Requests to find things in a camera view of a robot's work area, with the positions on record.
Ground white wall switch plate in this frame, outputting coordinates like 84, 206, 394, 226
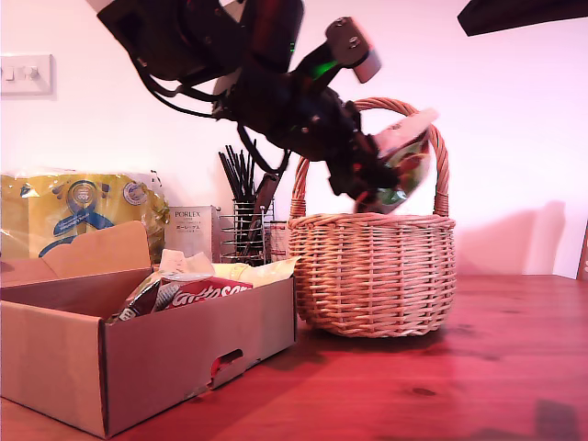
0, 54, 54, 97

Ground woven wicker basket with handle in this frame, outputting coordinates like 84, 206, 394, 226
287, 96, 458, 340

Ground brown wooden board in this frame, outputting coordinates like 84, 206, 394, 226
573, 210, 588, 282

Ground yellow kitchen towel pack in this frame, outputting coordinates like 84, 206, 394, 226
0, 167, 172, 261

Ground black chopstick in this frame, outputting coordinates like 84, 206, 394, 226
217, 153, 240, 202
224, 145, 247, 202
247, 140, 257, 202

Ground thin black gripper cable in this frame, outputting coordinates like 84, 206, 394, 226
236, 123, 291, 175

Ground red and yellow Maltesers bag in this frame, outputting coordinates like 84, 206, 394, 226
163, 255, 300, 310

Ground dark brown utensil handle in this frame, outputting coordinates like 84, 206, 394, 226
252, 173, 279, 217

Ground long black arm cable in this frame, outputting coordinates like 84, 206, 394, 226
137, 58, 221, 120

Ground chrome wire utensil holder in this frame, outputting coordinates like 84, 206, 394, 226
219, 198, 277, 267

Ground small clear jar red print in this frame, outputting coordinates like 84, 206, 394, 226
268, 220, 290, 264

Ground white Porlex box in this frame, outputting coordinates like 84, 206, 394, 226
168, 205, 221, 266

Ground white and green egg bag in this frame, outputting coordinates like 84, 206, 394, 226
374, 107, 441, 217

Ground short black arm cable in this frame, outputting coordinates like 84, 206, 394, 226
150, 75, 220, 101

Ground brown cardboard box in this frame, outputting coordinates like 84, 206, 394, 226
0, 220, 299, 440

